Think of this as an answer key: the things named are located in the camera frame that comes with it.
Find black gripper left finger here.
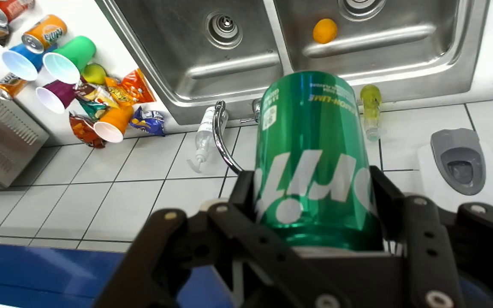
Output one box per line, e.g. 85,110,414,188
94,171,349,308

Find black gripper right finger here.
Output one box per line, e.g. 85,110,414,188
369,166,493,308

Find green soda can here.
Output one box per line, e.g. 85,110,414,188
255,72,381,252

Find stainless steel double sink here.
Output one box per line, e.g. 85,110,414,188
96,0,489,125

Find blue upper cabinet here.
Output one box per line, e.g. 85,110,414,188
0,245,123,308

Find orange soda can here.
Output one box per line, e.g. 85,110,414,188
20,14,68,53

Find red soda can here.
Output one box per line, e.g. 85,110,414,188
0,0,36,26

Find clear hand soap bottle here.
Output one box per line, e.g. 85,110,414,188
190,106,215,173

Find chrome gooseneck faucet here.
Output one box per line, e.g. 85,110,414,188
212,101,256,173

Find blue snack bag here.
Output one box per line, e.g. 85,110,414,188
130,108,166,137

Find green dish soap bottle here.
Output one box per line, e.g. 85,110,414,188
359,86,383,140

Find orange plastic cup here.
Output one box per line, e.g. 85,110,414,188
92,106,133,144

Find orange chip bag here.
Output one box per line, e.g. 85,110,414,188
104,68,154,104

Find small orange fruit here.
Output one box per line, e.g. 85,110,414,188
311,19,339,45

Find green pear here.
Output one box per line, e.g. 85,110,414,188
82,63,108,86

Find green plastic cup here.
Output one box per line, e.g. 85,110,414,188
42,36,96,84

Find stainless toaster oven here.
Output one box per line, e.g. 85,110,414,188
0,74,51,190

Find blue plastic cup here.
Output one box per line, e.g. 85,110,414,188
1,45,42,80

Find white wall soap dispenser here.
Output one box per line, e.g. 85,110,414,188
417,128,493,212

